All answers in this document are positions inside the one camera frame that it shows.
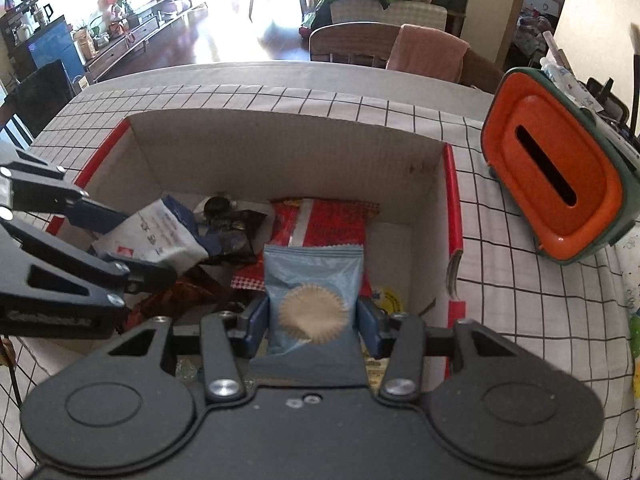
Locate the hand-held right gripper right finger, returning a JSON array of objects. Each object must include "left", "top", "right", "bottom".
[{"left": 356, "top": 296, "right": 536, "bottom": 402}]

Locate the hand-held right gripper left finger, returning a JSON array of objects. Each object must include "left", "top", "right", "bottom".
[{"left": 102, "top": 296, "right": 272, "bottom": 402}]

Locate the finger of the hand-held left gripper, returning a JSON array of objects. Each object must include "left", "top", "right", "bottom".
[
  {"left": 0, "top": 220, "right": 177, "bottom": 308},
  {"left": 0, "top": 142, "right": 129, "bottom": 236}
]

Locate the yellow snack packet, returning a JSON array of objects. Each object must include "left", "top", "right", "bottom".
[{"left": 370, "top": 285, "right": 401, "bottom": 316}]

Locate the white blue snack packet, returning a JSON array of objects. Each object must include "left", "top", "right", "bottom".
[{"left": 91, "top": 197, "right": 210, "bottom": 273}]

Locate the brown snack packet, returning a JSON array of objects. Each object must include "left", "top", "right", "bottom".
[{"left": 125, "top": 265, "right": 251, "bottom": 333}]

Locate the black snack packet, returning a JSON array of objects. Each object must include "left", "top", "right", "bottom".
[{"left": 200, "top": 207, "right": 268, "bottom": 266}]

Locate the silver foil snack packet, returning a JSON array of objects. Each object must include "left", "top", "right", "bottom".
[{"left": 192, "top": 192, "right": 238, "bottom": 223}]

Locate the red snack packet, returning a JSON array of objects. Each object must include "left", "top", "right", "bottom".
[{"left": 232, "top": 197, "right": 381, "bottom": 296}]

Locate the red cardboard box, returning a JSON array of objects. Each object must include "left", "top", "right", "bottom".
[{"left": 47, "top": 107, "right": 466, "bottom": 396}]

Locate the black chair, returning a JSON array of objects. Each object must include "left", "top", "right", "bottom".
[{"left": 0, "top": 59, "right": 76, "bottom": 141}]

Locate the white checkered tablecloth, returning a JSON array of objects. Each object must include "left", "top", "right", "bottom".
[{"left": 0, "top": 80, "right": 640, "bottom": 480}]

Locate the blue box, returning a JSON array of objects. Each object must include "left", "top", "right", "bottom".
[{"left": 30, "top": 22, "right": 86, "bottom": 81}]

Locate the wooden tv cabinet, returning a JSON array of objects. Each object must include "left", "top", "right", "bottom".
[{"left": 82, "top": 0, "right": 193, "bottom": 81}]

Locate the red flower bouquet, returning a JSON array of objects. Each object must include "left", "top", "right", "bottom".
[{"left": 100, "top": 0, "right": 126, "bottom": 26}]

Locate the orange tissue box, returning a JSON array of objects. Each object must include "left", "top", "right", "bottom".
[{"left": 481, "top": 66, "right": 640, "bottom": 267}]

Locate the colourful plastic bag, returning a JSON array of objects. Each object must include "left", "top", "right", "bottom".
[{"left": 612, "top": 225, "right": 640, "bottom": 396}]

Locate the pink towel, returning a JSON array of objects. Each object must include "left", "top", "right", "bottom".
[{"left": 386, "top": 23, "right": 471, "bottom": 83}]

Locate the beige sofa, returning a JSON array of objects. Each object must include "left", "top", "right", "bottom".
[{"left": 320, "top": 0, "right": 448, "bottom": 31}]

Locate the white pen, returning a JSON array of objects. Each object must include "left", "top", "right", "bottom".
[{"left": 542, "top": 30, "right": 571, "bottom": 68}]

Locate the black cable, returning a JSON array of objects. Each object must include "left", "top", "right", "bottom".
[{"left": 0, "top": 340, "right": 23, "bottom": 406}]

